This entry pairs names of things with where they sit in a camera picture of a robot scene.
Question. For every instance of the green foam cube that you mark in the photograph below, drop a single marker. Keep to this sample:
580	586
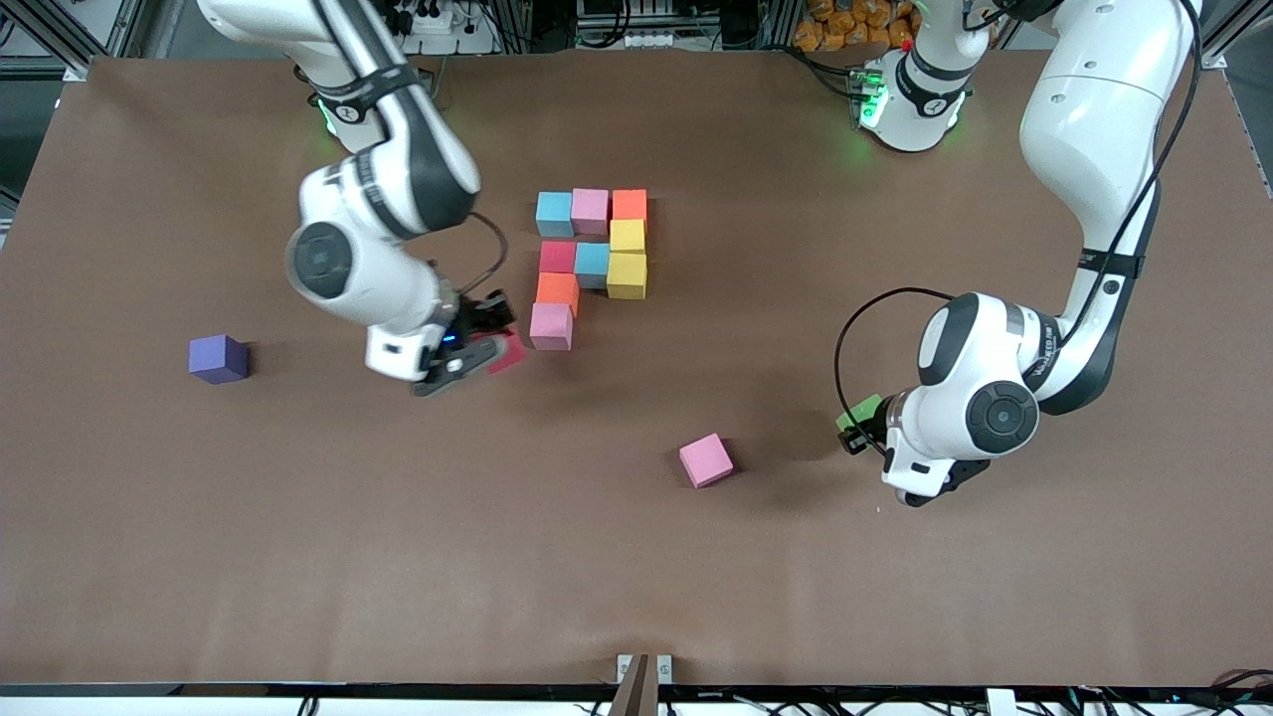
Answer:
857	413

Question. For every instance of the brown camera mount post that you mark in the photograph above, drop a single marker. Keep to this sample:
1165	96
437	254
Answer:
636	696

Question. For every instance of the orange foam cube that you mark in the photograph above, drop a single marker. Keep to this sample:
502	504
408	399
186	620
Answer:
629	204
557	290

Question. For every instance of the white socket strip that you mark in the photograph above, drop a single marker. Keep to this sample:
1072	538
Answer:
646	42

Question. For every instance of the purple foam cube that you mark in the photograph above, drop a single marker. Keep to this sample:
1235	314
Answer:
217	359

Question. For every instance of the small white block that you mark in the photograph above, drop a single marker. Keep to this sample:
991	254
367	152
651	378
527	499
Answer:
1000	702

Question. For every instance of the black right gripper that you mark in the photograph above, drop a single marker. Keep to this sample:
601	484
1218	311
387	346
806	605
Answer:
479	317

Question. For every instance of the bag of orange items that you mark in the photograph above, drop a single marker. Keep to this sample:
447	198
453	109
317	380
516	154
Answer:
845	25

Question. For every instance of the white power strip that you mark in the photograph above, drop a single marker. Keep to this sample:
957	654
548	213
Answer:
438	22

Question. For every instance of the red foam cube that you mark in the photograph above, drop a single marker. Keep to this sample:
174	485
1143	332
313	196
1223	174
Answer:
510	356
557	257

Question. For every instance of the yellow foam cube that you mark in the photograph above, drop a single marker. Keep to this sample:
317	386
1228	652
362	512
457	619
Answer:
627	275
627	235

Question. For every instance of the small metal bracket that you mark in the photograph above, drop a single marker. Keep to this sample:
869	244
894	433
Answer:
625	668

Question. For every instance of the blue foam cube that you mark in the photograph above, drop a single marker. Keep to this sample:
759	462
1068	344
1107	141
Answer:
554	214
593	264

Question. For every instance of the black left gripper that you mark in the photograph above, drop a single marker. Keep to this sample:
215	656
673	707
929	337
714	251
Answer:
861	435

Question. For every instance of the pink foam cube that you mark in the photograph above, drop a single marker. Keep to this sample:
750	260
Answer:
590	211
551	326
706	459

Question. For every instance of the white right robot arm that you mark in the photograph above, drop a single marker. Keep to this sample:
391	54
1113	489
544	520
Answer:
368	268

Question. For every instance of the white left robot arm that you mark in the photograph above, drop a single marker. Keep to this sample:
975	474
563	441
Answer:
975	418

